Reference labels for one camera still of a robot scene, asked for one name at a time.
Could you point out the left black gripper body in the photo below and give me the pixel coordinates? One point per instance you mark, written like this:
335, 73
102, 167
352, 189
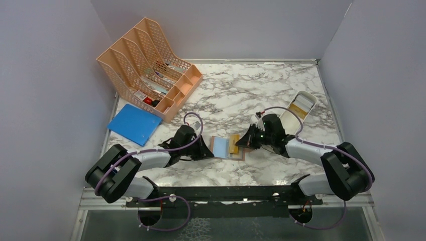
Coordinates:
190, 151

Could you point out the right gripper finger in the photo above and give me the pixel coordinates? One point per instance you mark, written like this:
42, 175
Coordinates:
243, 141
255, 139

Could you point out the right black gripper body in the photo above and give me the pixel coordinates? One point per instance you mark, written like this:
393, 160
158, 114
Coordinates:
268, 138

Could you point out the brown leather card holder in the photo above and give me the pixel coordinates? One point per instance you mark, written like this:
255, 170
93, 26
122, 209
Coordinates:
219, 147

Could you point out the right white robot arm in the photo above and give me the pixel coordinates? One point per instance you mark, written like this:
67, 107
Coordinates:
345, 172

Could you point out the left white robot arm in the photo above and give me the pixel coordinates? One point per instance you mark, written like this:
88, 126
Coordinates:
114, 174

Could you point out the stack of cards in tray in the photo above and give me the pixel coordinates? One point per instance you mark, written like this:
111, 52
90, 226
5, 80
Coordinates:
301, 106

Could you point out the white plastic tray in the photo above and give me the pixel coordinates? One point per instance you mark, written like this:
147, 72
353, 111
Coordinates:
289, 119

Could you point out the blue folder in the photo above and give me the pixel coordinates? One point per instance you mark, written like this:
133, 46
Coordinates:
134, 124

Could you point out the red item in organizer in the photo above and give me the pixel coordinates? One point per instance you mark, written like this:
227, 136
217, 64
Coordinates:
151, 102

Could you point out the peach plastic file organizer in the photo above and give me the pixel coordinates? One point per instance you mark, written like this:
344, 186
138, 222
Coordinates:
142, 64

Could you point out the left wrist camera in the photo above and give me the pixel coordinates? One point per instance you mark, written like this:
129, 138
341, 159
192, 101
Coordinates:
196, 126

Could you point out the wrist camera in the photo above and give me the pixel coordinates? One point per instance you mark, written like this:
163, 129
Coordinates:
259, 123
196, 126

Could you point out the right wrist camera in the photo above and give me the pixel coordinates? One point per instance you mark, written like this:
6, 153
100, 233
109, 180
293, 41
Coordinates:
259, 123

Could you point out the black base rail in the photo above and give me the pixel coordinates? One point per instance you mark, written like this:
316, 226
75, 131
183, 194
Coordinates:
225, 202

